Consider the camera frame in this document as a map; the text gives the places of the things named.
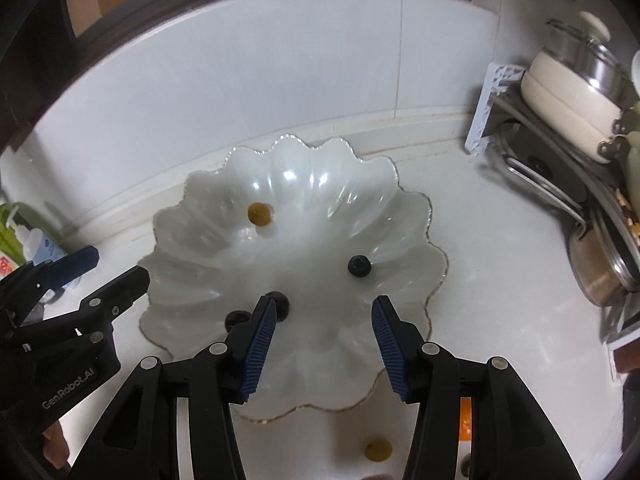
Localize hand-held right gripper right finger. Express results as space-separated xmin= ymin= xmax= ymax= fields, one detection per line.
xmin=371 ymin=295 xmax=571 ymax=480

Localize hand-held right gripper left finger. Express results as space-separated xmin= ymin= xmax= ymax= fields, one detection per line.
xmin=80 ymin=295 xmax=278 ymax=480

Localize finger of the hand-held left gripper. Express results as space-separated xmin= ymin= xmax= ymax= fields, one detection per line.
xmin=10 ymin=266 xmax=151 ymax=351
xmin=0 ymin=246 xmax=100 ymax=326

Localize dark grape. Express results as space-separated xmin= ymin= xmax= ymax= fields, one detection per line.
xmin=265 ymin=291 xmax=290 ymax=322

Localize yellow-brown longan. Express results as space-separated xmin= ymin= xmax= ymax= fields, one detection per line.
xmin=364 ymin=439 xmax=392 ymax=463
xmin=248 ymin=202 xmax=273 ymax=228

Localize white scalloped bowl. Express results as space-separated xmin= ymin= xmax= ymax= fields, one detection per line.
xmin=137 ymin=134 xmax=449 ymax=426

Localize person's left hand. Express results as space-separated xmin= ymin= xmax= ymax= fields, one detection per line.
xmin=42 ymin=420 xmax=68 ymax=472

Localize green dish soap bottle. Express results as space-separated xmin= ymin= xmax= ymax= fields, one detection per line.
xmin=0 ymin=202 xmax=38 ymax=281

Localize stainless steel pot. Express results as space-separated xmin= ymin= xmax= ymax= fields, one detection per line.
xmin=567 ymin=205 xmax=640 ymax=308

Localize white kitchen shelf rack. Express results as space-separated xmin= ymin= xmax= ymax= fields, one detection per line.
xmin=464 ymin=62 xmax=640 ymax=346

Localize cream kettle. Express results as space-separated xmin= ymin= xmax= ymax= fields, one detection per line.
xmin=600 ymin=50 xmax=640 ymax=201

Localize cream pot with glass lid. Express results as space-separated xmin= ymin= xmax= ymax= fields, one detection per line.
xmin=520 ymin=10 xmax=631 ymax=163

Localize brown window frame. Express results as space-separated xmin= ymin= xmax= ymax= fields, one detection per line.
xmin=0 ymin=0 xmax=473 ymax=151

